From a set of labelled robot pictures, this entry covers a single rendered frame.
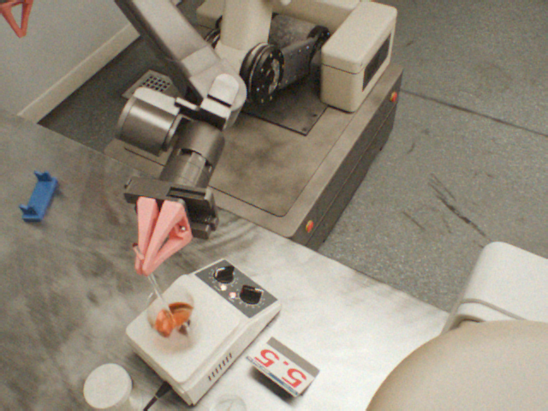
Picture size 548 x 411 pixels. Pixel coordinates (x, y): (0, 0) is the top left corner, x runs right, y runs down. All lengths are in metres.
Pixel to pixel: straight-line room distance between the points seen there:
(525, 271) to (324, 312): 0.66
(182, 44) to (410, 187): 1.41
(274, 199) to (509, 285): 1.28
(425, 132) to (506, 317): 2.01
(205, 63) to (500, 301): 0.55
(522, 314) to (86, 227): 0.88
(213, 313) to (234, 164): 0.85
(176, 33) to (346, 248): 1.22
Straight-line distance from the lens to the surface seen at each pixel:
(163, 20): 0.71
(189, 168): 0.61
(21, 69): 2.37
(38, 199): 1.07
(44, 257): 0.99
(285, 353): 0.80
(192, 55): 0.68
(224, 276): 0.81
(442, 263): 1.80
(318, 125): 1.63
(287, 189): 1.46
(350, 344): 0.81
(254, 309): 0.78
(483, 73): 2.51
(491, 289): 0.18
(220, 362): 0.76
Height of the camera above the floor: 1.50
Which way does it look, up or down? 53 degrees down
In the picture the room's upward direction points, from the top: 5 degrees counter-clockwise
